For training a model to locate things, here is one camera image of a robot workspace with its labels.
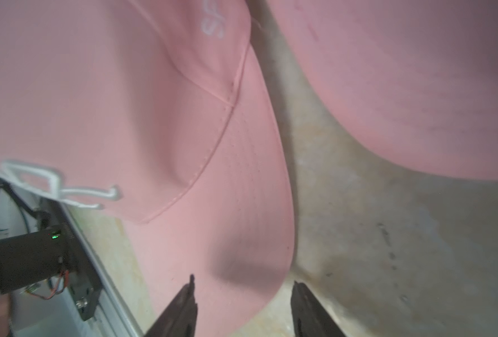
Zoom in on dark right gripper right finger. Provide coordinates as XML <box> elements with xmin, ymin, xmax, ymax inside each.
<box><xmin>290</xmin><ymin>281</ymin><xmax>346</xmax><ymax>337</ymax></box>

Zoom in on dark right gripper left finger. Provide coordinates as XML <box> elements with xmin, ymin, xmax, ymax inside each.
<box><xmin>144</xmin><ymin>275</ymin><xmax>198</xmax><ymax>337</ymax></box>

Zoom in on pink baseball cap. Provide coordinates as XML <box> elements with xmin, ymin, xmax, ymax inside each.
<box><xmin>268</xmin><ymin>1</ymin><xmax>498</xmax><ymax>181</ymax></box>
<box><xmin>0</xmin><ymin>1</ymin><xmax>295</xmax><ymax>336</ymax></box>

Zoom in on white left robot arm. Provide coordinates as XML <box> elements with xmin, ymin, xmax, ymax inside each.
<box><xmin>0</xmin><ymin>226</ymin><xmax>77</xmax><ymax>294</ymax></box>

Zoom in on aluminium front rail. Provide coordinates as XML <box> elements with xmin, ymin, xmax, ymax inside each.
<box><xmin>4</xmin><ymin>197</ymin><xmax>144</xmax><ymax>337</ymax></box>

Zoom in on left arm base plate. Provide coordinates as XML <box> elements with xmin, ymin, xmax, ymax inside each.
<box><xmin>40</xmin><ymin>199</ymin><xmax>103</xmax><ymax>321</ymax></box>

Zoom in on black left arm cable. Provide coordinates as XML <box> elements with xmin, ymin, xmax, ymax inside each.
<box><xmin>0</xmin><ymin>172</ymin><xmax>50</xmax><ymax>230</ymax></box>

